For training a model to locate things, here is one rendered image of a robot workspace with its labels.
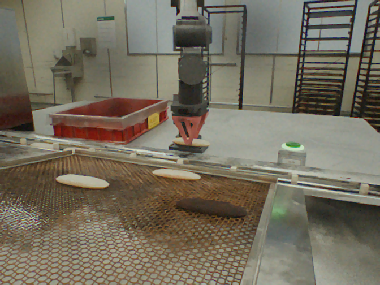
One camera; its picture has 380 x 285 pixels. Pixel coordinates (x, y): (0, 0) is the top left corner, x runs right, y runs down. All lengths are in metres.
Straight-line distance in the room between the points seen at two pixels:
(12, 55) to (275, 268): 1.20
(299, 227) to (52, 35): 7.00
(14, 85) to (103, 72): 5.09
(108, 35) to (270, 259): 6.03
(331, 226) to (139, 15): 5.50
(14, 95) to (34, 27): 6.31
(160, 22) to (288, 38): 2.30
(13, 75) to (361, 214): 1.23
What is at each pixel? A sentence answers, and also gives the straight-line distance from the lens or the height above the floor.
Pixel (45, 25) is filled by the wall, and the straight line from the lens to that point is 7.33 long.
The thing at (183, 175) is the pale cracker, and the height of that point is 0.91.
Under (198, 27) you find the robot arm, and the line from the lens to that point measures 0.64.
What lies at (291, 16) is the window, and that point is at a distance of 5.05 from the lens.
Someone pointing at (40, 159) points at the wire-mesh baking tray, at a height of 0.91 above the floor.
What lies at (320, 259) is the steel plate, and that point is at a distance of 0.52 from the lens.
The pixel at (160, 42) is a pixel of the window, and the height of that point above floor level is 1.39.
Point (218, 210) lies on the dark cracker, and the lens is 0.38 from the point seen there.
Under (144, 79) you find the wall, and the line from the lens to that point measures 5.80.
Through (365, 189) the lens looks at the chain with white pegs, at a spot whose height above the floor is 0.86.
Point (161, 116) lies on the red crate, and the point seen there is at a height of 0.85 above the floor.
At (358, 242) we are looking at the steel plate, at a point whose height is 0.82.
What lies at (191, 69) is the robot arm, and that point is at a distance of 0.56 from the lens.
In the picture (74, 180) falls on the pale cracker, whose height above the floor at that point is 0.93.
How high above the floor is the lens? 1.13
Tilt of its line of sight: 17 degrees down
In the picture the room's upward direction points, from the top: straight up
